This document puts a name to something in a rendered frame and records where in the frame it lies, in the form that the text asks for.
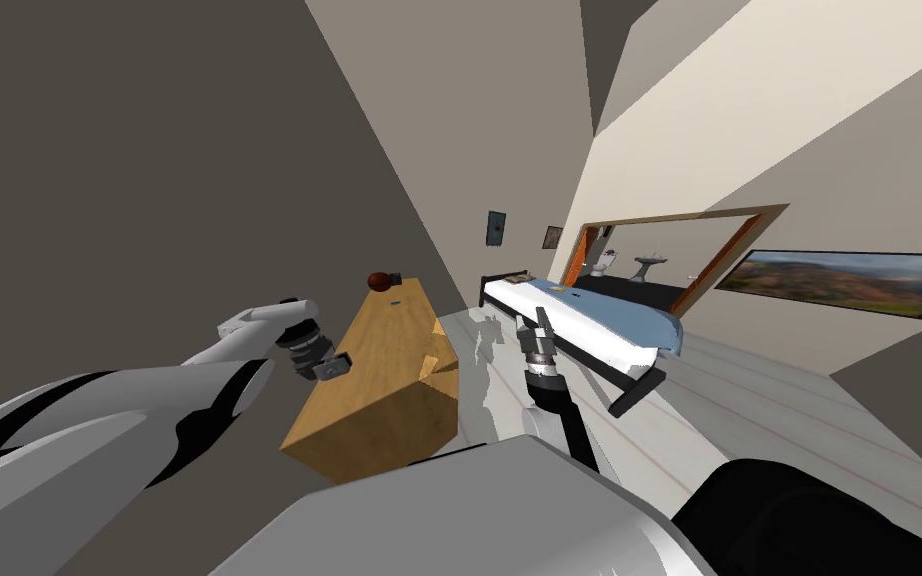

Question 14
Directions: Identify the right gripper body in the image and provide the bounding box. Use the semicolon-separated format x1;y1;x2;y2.
516;324;558;359

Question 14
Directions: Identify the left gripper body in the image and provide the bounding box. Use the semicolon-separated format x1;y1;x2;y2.
294;351;354;384

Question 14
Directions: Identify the white bed with blue blanket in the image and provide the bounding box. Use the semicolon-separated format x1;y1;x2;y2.
478;269;686;420

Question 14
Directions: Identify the wooden dresser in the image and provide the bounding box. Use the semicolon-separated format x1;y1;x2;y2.
279;275;461;486

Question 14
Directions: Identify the orange door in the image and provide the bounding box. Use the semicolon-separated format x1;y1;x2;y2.
562;226;601;288

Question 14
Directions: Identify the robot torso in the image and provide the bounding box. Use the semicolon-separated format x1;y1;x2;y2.
208;435;720;576

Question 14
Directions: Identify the landscape painting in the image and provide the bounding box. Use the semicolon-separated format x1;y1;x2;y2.
714;250;922;321

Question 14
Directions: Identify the grey pedestal sink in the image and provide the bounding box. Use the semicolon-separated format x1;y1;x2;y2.
632;255;670;284

